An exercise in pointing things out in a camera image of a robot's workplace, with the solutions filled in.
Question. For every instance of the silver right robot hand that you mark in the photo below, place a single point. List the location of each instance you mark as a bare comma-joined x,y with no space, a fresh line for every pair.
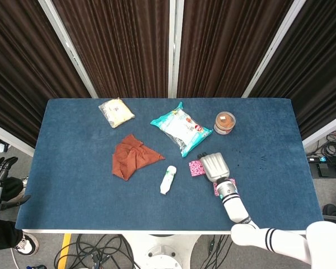
215,166

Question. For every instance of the pink patterned packet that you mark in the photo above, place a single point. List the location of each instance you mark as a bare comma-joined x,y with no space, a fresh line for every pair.
195,169
215,191

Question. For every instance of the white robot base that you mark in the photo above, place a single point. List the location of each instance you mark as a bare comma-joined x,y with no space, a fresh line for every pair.
162,252

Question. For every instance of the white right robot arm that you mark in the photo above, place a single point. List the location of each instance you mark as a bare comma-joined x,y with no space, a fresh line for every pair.
235,207

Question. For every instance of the person's black trouser leg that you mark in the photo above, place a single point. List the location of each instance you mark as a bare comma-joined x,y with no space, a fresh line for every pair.
2,234

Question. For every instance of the clear jar with orange snacks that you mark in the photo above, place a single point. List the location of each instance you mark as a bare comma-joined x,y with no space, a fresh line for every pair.
224,123

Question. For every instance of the white plastic bottle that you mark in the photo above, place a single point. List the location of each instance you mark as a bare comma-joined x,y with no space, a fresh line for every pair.
168,179

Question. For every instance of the teal snack bag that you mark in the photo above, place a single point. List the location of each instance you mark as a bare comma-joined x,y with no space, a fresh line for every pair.
179,126

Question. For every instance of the white and black sneaker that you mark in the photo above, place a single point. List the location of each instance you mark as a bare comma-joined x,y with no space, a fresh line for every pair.
28,245

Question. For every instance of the orange crumpled towel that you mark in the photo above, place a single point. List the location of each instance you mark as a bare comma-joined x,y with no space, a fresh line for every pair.
131,157

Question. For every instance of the yellow floor tape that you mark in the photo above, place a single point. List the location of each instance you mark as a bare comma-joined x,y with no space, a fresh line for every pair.
64,249

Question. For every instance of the blue velvet table cover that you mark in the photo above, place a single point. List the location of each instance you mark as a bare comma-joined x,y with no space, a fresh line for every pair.
100,201

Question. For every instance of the clear bag of pale food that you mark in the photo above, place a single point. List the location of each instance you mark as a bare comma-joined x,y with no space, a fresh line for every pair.
117,112

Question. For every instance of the black foot pedal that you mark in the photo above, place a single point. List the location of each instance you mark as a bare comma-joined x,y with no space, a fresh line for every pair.
329,169

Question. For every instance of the brown pleated curtain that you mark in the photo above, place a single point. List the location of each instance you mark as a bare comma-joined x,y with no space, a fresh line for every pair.
319,70
22,70
114,47
229,47

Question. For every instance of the white screen bottom rail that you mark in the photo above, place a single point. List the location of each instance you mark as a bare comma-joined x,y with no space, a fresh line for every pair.
324,136
11,138

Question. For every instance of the white table frame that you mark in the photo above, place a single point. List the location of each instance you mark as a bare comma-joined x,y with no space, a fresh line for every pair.
100,232

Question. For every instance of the white screen post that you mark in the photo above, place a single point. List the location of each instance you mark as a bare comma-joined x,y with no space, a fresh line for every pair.
70,50
176,47
274,50

